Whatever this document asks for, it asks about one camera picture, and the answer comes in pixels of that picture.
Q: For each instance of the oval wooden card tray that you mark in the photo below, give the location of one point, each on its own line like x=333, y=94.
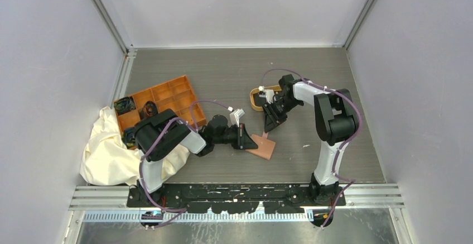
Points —
x=253, y=96

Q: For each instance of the dark rolled belt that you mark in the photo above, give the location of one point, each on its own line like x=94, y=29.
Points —
x=124, y=105
x=148, y=110
x=128, y=138

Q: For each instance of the dark rolled belt upper left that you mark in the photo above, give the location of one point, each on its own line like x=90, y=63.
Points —
x=124, y=105

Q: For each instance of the black mounting base plate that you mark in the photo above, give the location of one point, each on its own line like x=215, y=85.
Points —
x=233, y=198

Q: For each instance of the orange compartment tray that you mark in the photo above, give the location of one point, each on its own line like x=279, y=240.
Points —
x=176, y=94

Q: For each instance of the dark rolled belt bottom left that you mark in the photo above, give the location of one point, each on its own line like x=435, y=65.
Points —
x=128, y=138

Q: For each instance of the dark rolled belt middle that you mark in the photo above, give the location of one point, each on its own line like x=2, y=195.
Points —
x=148, y=110

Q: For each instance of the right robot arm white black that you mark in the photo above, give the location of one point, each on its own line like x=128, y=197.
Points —
x=337, y=122

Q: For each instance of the cream cloth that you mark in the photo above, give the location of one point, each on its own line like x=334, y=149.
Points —
x=107, y=161

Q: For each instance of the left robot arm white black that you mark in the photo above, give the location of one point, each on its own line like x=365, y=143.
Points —
x=166, y=142

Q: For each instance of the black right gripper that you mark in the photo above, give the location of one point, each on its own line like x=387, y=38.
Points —
x=272, y=119

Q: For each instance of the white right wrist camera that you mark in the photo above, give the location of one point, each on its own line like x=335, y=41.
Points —
x=264, y=95

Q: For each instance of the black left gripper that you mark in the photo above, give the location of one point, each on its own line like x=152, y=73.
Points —
x=244, y=140

